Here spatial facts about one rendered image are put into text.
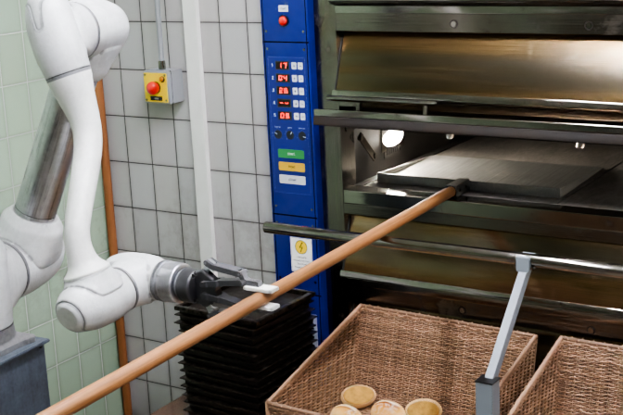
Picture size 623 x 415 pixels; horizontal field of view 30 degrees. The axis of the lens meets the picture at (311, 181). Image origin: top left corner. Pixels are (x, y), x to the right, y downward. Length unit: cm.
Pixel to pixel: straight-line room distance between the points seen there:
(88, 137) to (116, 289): 33
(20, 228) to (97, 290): 45
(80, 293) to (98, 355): 151
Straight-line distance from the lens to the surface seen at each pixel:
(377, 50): 319
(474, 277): 316
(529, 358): 309
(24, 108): 357
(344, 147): 329
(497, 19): 300
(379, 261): 329
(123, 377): 207
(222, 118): 349
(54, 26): 253
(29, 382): 283
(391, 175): 335
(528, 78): 298
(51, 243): 286
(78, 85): 253
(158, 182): 370
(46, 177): 280
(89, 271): 245
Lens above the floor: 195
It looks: 13 degrees down
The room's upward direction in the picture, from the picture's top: 3 degrees counter-clockwise
